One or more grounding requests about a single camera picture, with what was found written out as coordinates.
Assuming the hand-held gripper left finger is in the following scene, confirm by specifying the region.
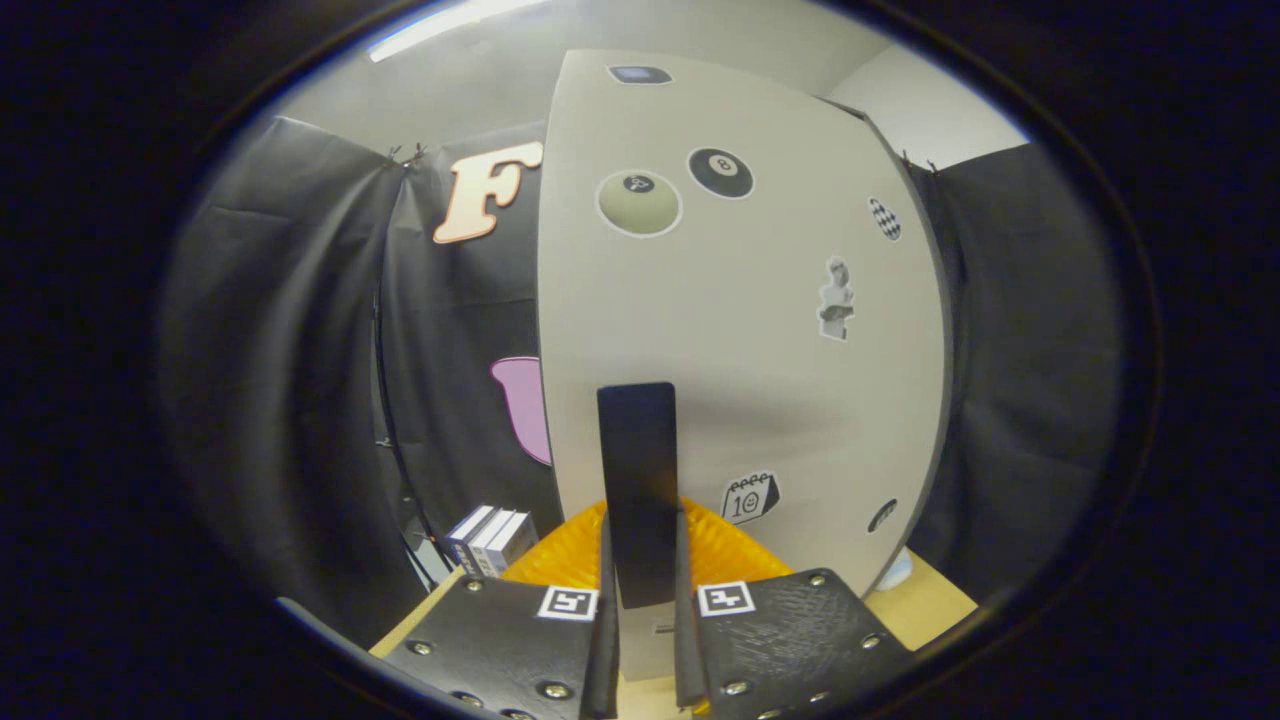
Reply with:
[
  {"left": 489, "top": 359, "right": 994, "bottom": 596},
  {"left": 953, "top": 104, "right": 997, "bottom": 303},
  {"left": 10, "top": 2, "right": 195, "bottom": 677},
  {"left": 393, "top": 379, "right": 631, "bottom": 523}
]
[{"left": 370, "top": 500, "right": 621, "bottom": 720}]

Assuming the black door handle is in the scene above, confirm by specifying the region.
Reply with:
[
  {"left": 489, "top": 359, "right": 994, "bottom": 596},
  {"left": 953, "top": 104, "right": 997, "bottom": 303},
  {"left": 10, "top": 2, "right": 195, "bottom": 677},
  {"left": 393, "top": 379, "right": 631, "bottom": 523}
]
[{"left": 597, "top": 382, "right": 679, "bottom": 609}]

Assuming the black backdrop cloth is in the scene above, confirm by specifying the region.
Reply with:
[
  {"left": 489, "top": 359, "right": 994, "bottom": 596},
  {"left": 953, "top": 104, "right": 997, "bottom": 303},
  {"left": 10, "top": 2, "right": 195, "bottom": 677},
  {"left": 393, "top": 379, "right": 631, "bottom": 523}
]
[{"left": 160, "top": 115, "right": 1126, "bottom": 651}]

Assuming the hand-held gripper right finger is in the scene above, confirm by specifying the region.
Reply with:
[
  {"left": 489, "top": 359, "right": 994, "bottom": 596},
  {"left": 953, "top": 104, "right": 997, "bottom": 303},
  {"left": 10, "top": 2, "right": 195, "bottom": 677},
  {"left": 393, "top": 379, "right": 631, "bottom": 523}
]
[{"left": 672, "top": 497, "right": 916, "bottom": 720}]

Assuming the white cabinet door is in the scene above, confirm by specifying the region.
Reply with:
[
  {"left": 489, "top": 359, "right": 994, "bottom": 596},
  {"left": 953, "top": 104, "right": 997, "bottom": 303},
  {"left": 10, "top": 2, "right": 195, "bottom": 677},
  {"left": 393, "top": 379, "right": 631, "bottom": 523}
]
[{"left": 537, "top": 48, "right": 951, "bottom": 683}]

